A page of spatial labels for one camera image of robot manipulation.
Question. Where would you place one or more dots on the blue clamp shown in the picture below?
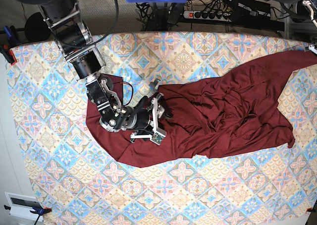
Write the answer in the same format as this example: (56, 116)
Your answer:
(12, 39)
(37, 211)

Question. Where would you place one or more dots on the blue clamp lower left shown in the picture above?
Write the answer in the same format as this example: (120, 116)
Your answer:
(37, 211)

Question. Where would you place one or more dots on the white power strip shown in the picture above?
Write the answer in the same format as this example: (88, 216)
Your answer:
(206, 15)

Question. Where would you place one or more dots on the white floor vent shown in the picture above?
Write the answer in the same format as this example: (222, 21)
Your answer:
(21, 206)

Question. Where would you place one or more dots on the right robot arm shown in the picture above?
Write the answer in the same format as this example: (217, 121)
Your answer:
(73, 38)

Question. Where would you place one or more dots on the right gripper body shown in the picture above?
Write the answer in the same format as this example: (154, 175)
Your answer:
(145, 116)

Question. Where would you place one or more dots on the patterned tablecloth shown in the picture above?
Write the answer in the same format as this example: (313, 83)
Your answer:
(83, 185)

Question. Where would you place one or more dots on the blue clamp upper left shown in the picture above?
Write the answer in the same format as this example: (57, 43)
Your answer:
(12, 39)

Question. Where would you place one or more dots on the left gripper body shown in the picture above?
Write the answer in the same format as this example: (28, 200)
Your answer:
(312, 48)

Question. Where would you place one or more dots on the maroon t-shirt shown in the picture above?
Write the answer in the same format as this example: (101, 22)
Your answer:
(214, 117)

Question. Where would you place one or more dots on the black round stool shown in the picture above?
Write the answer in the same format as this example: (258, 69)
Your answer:
(36, 29)

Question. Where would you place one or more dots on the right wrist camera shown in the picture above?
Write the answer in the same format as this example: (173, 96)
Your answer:
(157, 137)

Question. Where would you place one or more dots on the orange clamp right edge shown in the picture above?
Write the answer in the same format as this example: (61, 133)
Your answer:
(311, 210)

